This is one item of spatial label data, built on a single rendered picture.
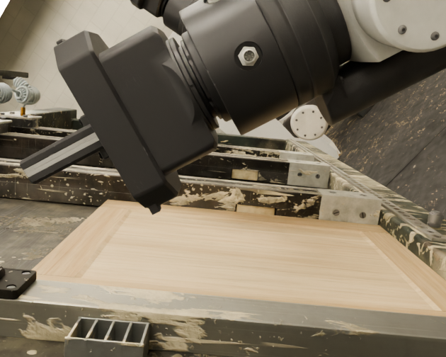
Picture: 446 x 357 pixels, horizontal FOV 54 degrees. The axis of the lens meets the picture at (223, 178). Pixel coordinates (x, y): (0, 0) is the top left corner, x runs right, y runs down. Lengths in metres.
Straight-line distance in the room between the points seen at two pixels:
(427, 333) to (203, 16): 0.38
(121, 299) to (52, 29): 6.03
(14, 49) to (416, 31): 6.50
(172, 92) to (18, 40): 6.38
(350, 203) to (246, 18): 0.72
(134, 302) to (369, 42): 0.33
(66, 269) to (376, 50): 0.45
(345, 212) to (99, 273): 0.54
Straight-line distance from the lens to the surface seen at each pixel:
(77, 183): 0.95
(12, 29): 6.67
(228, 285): 0.58
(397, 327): 0.50
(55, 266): 0.61
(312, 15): 0.26
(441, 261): 0.75
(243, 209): 0.92
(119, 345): 0.43
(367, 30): 0.27
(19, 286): 0.49
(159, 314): 0.45
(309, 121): 0.94
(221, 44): 0.26
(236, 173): 1.34
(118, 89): 0.28
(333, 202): 0.94
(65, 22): 6.35
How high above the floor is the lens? 1.31
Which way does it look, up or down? 7 degrees down
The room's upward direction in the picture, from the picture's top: 52 degrees counter-clockwise
